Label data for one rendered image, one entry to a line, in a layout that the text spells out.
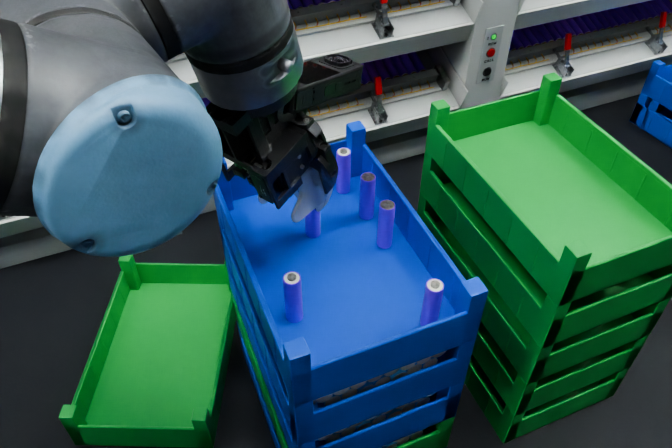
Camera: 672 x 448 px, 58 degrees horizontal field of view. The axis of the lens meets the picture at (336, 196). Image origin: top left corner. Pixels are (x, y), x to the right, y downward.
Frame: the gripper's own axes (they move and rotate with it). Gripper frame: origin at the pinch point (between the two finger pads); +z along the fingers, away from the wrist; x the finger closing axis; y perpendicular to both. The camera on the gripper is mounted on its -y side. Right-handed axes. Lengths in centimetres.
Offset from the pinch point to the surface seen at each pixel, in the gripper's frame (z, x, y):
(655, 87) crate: 52, 19, -88
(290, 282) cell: -2.9, 6.4, 11.0
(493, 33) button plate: 26, -8, -60
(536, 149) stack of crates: 14.2, 14.6, -29.0
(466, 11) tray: 21, -13, -58
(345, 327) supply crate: 3.8, 11.3, 10.0
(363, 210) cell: 5.7, 3.5, -3.9
